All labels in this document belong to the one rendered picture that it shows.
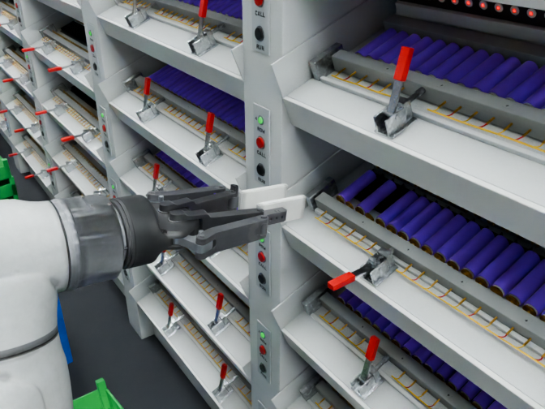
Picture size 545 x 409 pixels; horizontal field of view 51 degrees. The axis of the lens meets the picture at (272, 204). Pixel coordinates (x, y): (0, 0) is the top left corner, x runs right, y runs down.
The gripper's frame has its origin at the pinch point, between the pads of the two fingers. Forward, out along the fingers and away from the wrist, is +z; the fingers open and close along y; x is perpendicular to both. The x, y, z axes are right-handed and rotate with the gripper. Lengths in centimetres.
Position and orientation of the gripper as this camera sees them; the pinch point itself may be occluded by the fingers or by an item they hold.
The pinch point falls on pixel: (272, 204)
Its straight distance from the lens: 70.7
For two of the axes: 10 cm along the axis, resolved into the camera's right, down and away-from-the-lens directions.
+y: -5.7, -3.9, 7.2
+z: 8.1, -1.5, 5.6
